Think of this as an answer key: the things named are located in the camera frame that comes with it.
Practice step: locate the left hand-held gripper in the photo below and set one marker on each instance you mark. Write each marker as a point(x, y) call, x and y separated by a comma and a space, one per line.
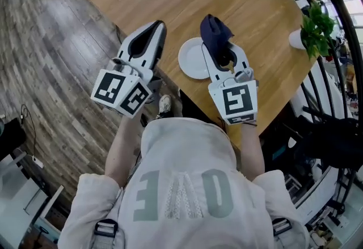
point(124, 94)

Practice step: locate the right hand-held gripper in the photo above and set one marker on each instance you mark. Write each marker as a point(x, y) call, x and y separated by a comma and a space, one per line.
point(238, 100)

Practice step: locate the dark blue cloth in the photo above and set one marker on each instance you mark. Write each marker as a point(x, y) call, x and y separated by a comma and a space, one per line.
point(214, 33)

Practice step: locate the white round plate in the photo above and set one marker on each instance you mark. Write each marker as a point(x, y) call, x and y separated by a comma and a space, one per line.
point(191, 56)

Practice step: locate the person's left forearm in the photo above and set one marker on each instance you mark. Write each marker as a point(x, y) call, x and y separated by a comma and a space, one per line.
point(122, 151)

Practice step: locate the person's right forearm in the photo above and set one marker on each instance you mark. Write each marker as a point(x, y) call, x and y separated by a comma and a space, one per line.
point(253, 151)

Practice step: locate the person's black trousers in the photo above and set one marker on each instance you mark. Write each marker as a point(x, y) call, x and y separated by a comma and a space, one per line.
point(195, 106)

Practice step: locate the person's white shoe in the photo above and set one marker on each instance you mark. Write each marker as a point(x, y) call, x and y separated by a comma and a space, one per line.
point(165, 103)

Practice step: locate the white plant vase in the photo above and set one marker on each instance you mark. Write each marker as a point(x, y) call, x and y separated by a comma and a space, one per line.
point(295, 39)

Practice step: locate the green leafy plant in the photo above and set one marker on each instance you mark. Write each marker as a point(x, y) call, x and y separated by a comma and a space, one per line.
point(317, 29)

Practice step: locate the person's white printed shirt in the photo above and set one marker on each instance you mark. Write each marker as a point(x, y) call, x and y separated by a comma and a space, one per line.
point(184, 162)

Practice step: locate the black spindle-back chair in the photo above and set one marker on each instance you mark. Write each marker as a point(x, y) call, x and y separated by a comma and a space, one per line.
point(334, 140)
point(337, 1)

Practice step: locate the white power adapter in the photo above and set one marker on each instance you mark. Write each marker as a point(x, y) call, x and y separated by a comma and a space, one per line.
point(38, 162)

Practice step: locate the white cabinet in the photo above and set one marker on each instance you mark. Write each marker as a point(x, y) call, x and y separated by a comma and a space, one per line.
point(314, 201)

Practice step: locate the white desk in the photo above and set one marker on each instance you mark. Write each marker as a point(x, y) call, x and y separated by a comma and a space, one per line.
point(20, 194)

